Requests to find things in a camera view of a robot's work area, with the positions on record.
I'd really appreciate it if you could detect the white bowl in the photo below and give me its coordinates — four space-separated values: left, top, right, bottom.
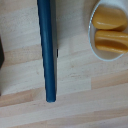
87 0 128 62

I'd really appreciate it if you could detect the yellow food piece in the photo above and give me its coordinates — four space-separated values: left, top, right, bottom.
91 5 128 31
94 29 128 55

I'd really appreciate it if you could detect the black fabric storage bag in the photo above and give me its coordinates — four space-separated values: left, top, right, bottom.
0 36 5 97

